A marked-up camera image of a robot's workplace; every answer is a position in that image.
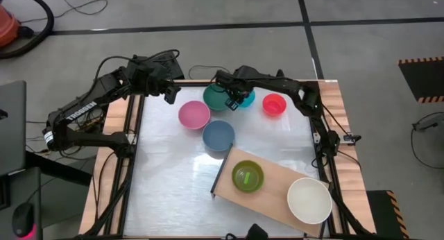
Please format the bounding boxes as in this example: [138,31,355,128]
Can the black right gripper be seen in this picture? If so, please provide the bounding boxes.
[214,69,253,112]

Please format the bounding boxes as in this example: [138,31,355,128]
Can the small cyan bowl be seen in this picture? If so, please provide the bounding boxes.
[237,89,256,108]

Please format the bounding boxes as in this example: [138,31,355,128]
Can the large dark green bowl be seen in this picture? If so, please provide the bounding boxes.
[203,83,234,112]

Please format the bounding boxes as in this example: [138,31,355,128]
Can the small red translucent bowl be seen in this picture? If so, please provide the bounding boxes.
[262,93,288,117]

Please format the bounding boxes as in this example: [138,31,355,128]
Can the large blue bowl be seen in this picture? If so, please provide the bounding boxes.
[202,119,236,153]

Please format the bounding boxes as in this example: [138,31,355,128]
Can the large pink bowl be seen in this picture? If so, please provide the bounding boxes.
[178,100,212,130]

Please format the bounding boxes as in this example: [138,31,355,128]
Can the small green translucent bowl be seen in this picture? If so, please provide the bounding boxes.
[231,160,265,194]

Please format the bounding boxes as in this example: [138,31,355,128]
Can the large white bowl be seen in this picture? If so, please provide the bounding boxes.
[287,177,333,225]

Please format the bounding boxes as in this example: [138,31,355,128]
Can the wooden shelf with black sides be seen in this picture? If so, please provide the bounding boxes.
[210,144,334,238]

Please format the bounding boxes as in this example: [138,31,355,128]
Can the black floor beam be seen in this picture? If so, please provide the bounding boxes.
[26,151,93,187]

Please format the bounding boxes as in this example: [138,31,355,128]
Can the dark blurry object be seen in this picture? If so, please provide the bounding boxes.
[225,223,270,240]

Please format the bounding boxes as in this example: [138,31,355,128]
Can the grey laptop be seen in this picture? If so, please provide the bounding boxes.
[0,80,28,177]

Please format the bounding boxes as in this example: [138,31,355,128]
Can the orange vacuum cleaner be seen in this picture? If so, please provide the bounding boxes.
[0,6,35,49]

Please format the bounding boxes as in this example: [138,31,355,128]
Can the black side desk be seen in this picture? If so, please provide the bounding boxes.
[0,166,43,240]

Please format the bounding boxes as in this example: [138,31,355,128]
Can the black mat with striped edge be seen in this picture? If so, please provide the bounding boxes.
[366,189,411,240]

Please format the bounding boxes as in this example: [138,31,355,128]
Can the black mat with striped edges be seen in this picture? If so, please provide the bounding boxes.
[398,56,444,104]

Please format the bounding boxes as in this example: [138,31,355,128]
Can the grey floor device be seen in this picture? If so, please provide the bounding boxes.
[412,119,439,132]

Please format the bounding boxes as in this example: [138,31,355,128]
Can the black computer mouse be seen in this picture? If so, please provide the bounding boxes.
[12,202,36,239]

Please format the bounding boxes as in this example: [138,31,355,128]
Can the black aluminium table frame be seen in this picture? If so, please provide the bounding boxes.
[78,78,377,240]

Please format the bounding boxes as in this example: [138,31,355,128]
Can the thin black looped floor cable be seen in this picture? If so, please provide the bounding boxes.
[188,65,232,80]

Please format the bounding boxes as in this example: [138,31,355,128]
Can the tangled black cable bundle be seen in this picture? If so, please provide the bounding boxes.
[26,108,107,156]

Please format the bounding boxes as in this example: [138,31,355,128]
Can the long thin black floor cable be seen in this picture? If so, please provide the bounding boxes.
[20,0,109,25]

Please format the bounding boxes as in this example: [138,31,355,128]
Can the small grey cable connector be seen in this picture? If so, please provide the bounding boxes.
[342,132,362,146]

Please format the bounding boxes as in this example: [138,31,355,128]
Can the black vacuum hose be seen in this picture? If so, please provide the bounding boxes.
[0,0,56,60]

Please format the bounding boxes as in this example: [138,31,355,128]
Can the black curved floor cable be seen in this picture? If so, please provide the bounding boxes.
[410,111,444,170]

